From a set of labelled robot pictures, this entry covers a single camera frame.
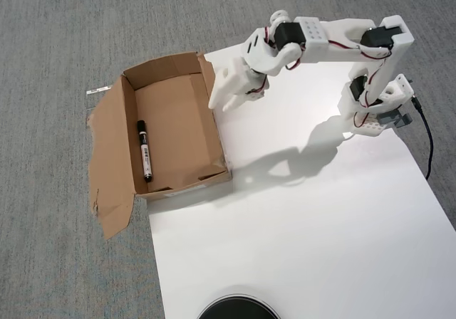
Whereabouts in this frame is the white marker pen black cap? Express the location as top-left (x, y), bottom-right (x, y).
top-left (137, 120), bottom-right (155, 183)

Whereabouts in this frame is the black cable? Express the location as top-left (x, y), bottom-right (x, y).
top-left (411, 96), bottom-right (435, 181)

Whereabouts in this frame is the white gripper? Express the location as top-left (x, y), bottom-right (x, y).
top-left (208, 59), bottom-right (269, 113)

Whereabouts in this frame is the open brown cardboard box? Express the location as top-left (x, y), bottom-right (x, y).
top-left (86, 51), bottom-right (233, 241)

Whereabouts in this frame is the black round object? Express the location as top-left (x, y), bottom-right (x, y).
top-left (197, 285), bottom-right (282, 319)

